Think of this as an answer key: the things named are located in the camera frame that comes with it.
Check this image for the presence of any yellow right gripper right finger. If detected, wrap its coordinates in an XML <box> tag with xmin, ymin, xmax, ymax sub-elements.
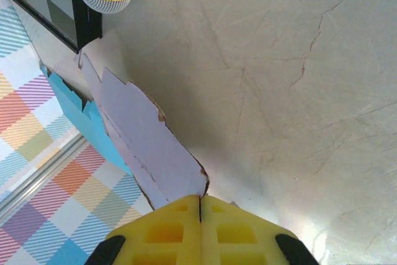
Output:
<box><xmin>200</xmin><ymin>195</ymin><xmax>321</xmax><ymax>265</ymax></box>

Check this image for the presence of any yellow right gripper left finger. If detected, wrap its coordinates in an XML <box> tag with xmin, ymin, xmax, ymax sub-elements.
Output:
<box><xmin>83</xmin><ymin>195</ymin><xmax>203</xmax><ymax>265</ymax></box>

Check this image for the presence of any lavender paper box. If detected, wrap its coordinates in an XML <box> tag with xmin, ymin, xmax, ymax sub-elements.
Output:
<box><xmin>73</xmin><ymin>30</ymin><xmax>210</xmax><ymax>212</ymax></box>

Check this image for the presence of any blue paper box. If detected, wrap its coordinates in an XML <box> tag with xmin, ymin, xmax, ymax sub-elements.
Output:
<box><xmin>40</xmin><ymin>62</ymin><xmax>135</xmax><ymax>176</ymax></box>

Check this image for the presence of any black grey checkerboard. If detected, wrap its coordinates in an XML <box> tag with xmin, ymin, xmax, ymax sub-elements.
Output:
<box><xmin>0</xmin><ymin>0</ymin><xmax>103</xmax><ymax>54</ymax></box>

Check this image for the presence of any aluminium frame post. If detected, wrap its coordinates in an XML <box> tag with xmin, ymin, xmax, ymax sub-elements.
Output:
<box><xmin>0</xmin><ymin>134</ymin><xmax>88</xmax><ymax>226</ymax></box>

